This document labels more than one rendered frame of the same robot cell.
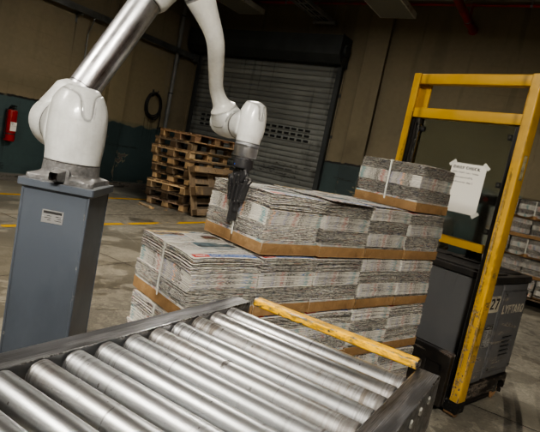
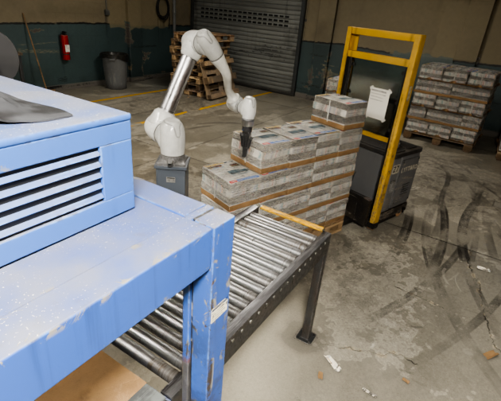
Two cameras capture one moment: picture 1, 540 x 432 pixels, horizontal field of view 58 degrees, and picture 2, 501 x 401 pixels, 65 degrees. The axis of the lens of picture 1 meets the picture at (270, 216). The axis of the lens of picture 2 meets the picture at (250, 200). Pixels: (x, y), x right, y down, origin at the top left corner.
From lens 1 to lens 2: 1.25 m
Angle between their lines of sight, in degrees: 19
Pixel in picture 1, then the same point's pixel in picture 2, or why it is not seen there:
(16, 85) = (61, 13)
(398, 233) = (334, 144)
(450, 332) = (371, 185)
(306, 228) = (282, 156)
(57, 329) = not seen: hidden behind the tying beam
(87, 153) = (180, 150)
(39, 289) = not seen: hidden behind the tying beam
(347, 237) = (304, 154)
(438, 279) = (365, 156)
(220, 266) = (242, 184)
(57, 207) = (172, 175)
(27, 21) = not seen: outside the picture
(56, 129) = (165, 142)
